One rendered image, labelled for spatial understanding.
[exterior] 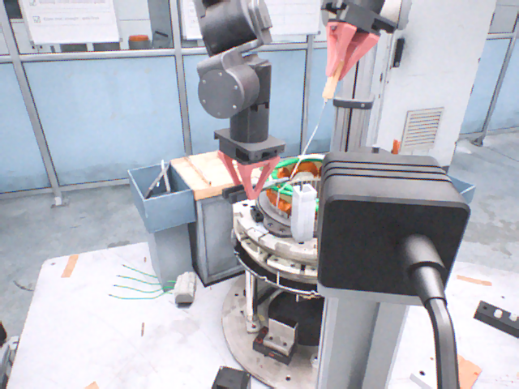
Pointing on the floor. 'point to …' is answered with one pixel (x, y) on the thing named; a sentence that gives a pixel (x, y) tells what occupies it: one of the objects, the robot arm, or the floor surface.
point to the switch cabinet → (428, 77)
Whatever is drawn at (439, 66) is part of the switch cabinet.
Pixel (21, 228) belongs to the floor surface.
